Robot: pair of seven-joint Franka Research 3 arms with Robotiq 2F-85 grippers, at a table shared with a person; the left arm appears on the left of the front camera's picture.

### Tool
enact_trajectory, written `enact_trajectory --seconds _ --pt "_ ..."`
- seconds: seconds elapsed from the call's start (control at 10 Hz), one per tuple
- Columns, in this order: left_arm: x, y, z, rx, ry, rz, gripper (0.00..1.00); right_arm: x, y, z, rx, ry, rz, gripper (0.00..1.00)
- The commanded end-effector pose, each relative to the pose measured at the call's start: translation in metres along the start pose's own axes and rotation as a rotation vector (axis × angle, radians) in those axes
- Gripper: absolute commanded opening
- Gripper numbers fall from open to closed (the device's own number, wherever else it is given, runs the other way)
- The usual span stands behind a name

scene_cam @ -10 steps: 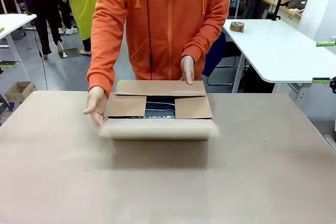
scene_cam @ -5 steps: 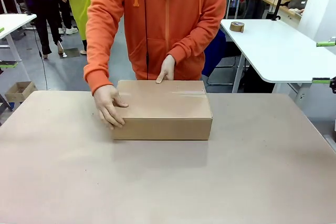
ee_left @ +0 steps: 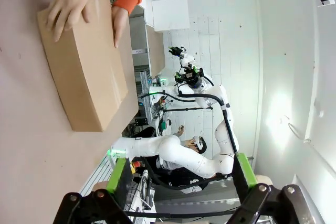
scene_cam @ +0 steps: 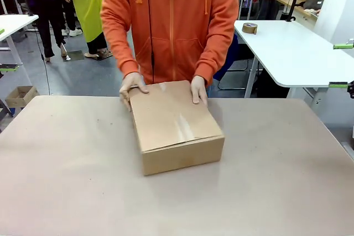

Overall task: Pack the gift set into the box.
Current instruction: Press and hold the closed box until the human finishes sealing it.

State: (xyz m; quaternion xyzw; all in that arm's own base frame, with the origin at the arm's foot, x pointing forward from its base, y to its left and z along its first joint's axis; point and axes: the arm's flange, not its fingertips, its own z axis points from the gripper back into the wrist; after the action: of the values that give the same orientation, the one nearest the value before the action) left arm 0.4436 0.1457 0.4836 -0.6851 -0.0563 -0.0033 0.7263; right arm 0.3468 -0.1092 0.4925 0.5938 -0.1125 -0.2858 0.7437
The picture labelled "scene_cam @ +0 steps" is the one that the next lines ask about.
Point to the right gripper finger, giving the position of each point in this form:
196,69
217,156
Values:
343,46
338,84

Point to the brown cardboard box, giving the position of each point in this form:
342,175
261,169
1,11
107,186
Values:
174,125

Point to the person's right forearm orange sleeve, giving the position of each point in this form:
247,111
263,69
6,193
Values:
123,53

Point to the person's left forearm orange sleeve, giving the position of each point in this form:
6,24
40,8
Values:
214,53

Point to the small open cardboard box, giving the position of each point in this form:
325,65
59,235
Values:
20,96

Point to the person's right hand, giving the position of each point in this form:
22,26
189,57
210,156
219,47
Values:
132,82

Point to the person's left hand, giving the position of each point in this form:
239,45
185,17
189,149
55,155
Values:
199,89

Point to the small white table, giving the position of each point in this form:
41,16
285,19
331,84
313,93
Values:
13,24

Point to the large white table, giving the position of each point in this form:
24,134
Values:
290,53

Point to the wooden background table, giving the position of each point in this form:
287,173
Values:
304,4

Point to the mannequin in yellow apron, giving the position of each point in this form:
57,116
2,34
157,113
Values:
88,6

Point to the brown packing tape roll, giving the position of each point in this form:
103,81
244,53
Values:
249,28

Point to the blue chair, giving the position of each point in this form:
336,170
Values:
229,59

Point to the person in orange hoodie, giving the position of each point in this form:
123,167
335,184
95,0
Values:
177,26

